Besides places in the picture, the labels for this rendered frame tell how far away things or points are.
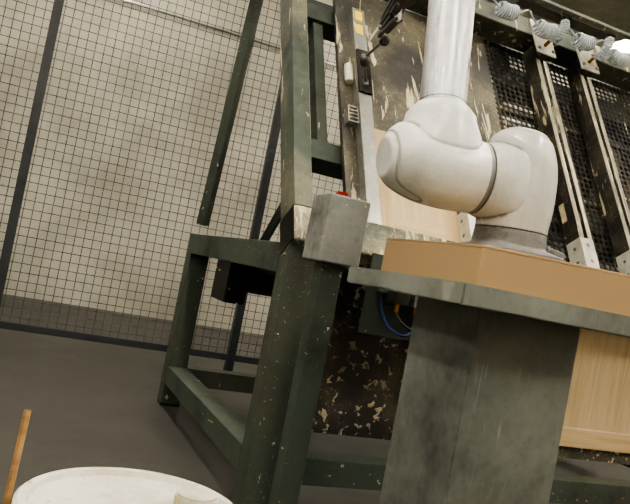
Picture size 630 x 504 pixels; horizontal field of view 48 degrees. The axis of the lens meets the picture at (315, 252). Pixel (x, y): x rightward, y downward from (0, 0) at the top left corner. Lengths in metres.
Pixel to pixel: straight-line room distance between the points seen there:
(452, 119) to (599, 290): 0.44
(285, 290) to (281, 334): 0.13
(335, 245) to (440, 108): 0.54
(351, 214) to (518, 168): 0.52
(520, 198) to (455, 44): 0.35
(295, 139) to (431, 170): 0.87
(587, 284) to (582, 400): 1.58
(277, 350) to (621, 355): 1.54
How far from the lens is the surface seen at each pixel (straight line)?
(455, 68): 1.54
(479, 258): 1.29
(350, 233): 1.86
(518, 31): 3.22
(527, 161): 1.52
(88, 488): 1.08
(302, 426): 1.91
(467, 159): 1.45
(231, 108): 3.26
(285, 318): 2.04
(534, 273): 1.35
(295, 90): 2.35
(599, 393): 3.04
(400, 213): 2.30
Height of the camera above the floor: 0.71
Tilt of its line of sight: 2 degrees up
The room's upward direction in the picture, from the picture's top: 11 degrees clockwise
